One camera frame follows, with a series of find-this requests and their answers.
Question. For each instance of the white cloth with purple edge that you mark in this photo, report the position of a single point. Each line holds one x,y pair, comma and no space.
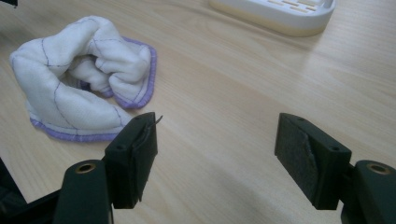
59,81

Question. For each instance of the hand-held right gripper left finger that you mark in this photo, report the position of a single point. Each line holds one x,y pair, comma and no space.
130,161

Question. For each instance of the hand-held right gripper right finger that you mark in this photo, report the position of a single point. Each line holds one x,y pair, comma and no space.
306,158

